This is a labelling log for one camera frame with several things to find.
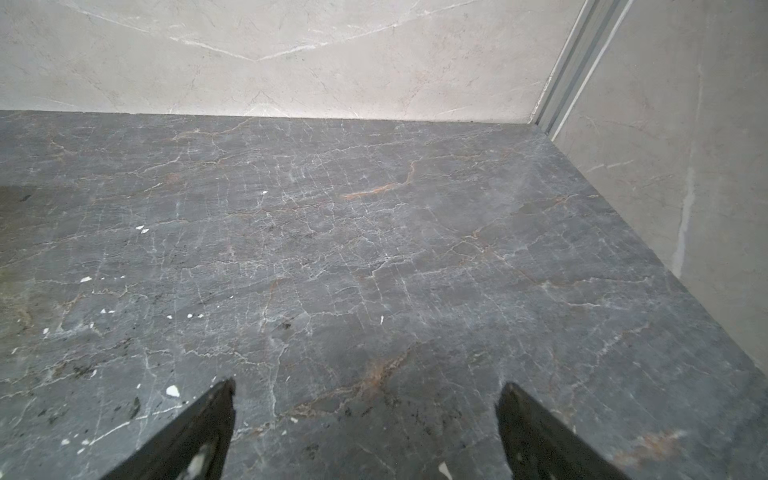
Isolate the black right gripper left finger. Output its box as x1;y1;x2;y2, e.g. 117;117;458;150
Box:
104;378;236;479

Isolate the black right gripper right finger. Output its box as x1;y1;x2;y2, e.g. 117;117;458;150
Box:
495;382;627;480

